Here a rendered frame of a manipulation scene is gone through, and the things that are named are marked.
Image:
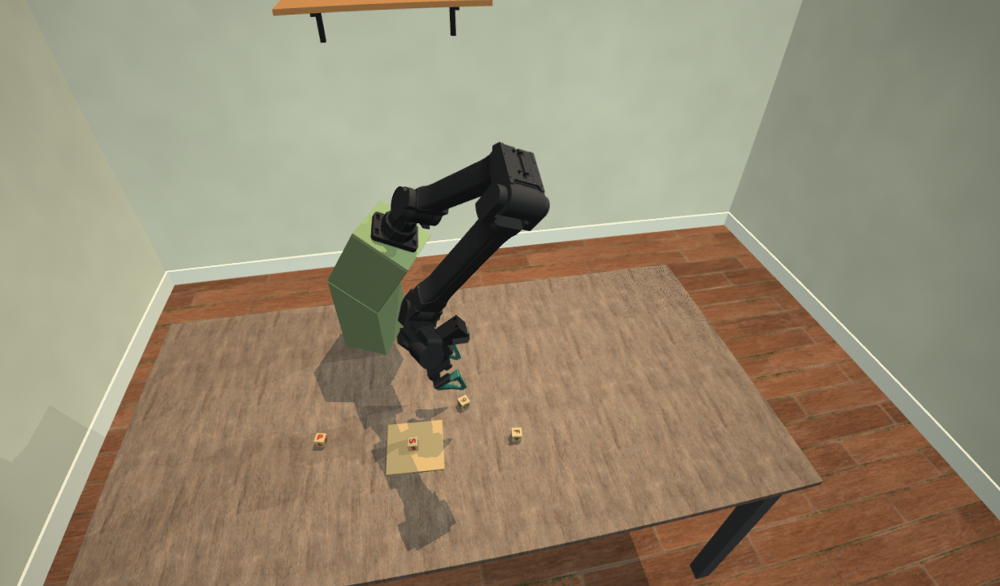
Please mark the light orange mat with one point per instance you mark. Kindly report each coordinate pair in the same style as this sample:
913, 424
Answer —
429, 457

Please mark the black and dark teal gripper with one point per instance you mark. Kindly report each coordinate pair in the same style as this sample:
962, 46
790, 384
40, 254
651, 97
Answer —
442, 383

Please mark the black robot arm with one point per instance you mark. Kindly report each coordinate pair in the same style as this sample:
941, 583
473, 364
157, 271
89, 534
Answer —
506, 207

